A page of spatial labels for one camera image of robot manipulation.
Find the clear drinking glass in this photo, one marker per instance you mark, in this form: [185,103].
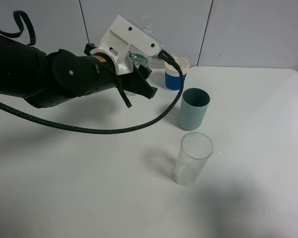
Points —
[195,150]

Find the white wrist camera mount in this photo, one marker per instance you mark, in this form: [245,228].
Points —
[116,43]

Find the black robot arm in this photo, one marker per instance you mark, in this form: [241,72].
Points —
[45,81]

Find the clear bottle with green label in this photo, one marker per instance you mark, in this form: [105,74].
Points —
[141,59]

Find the white cup with blue sleeve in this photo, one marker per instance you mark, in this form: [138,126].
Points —
[172,77]

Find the teal green plastic cup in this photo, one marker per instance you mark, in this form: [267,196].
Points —
[194,104]

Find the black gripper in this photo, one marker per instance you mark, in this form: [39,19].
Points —
[72,76]

